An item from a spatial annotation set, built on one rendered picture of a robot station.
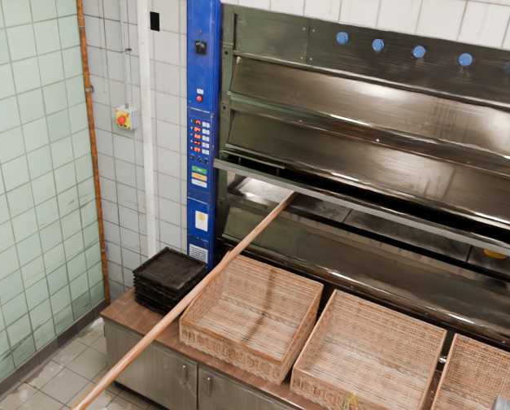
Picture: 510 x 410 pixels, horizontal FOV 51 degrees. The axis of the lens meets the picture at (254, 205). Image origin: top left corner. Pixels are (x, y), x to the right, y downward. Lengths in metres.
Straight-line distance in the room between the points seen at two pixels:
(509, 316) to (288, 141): 1.23
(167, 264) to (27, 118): 1.01
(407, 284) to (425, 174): 0.55
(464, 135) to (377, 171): 0.39
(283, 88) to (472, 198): 0.92
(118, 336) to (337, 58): 1.78
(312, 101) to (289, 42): 0.26
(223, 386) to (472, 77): 1.75
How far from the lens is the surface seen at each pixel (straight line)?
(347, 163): 2.42
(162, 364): 2.91
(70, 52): 3.03
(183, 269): 2.90
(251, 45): 2.49
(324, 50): 2.34
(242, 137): 2.61
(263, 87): 2.48
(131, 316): 2.94
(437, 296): 2.61
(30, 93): 2.89
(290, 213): 2.65
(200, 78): 2.61
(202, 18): 2.54
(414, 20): 2.20
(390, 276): 2.63
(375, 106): 2.31
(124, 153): 3.13
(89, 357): 3.59
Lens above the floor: 2.52
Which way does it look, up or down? 30 degrees down
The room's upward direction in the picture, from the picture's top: 4 degrees clockwise
